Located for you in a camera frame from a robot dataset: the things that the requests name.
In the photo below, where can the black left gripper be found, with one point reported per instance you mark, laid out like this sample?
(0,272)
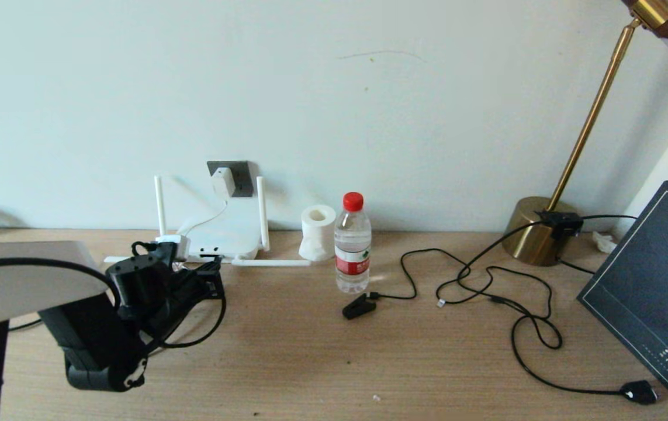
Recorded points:
(187,295)

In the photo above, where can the white power adapter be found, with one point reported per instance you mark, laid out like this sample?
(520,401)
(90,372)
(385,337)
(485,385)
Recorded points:
(224,182)

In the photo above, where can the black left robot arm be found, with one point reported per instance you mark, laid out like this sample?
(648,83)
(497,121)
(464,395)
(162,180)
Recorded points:
(47,316)

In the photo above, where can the white router with antennas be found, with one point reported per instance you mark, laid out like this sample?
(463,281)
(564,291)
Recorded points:
(222,237)

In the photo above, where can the white toilet paper roll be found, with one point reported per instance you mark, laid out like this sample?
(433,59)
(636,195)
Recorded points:
(317,234)

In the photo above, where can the clear water bottle red cap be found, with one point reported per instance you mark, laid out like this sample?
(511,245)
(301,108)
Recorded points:
(352,257)

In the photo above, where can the small black charging dock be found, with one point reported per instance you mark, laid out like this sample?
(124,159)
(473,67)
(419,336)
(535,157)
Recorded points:
(359,307)

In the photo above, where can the brass desk lamp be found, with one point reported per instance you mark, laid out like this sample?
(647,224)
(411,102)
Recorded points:
(529,245)

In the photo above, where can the crumpled white tissue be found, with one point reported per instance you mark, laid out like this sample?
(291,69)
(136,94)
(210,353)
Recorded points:
(604,242)

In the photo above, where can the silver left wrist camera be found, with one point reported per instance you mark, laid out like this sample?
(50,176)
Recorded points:
(173,244)

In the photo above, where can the grey wall socket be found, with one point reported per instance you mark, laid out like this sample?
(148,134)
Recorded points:
(245,175)

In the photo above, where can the black inline switch box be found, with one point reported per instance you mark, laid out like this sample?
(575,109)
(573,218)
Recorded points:
(561,222)

